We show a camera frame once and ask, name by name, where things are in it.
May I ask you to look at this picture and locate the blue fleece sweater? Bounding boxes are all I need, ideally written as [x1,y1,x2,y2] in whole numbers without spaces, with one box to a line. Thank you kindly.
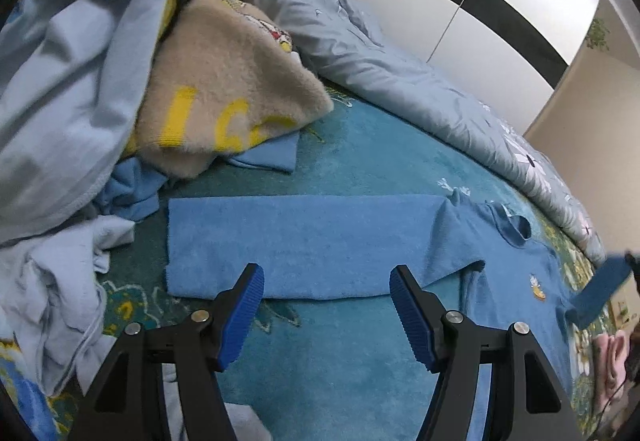
[164,187,634,441]

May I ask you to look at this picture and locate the pink sleeved right forearm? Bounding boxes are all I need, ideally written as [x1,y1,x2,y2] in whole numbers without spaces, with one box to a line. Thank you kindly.
[593,329,629,395]

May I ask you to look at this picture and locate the teal floral bed blanket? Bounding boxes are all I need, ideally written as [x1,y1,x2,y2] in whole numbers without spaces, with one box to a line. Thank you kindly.
[99,86,593,440]

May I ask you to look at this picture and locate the blue cloth under beige garment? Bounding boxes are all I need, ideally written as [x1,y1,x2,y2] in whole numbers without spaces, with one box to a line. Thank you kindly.
[92,131,299,222]

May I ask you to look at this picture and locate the beige fleece garment yellow letters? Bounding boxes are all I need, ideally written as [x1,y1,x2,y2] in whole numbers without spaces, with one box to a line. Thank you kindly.
[125,0,334,175]

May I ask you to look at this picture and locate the light blue garment pile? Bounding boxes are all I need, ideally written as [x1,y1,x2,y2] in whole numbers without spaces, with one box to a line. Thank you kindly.
[1,0,171,440]

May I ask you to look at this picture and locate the grey-blue daisy quilt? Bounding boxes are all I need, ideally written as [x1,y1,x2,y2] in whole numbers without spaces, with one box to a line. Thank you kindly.
[243,0,606,265]

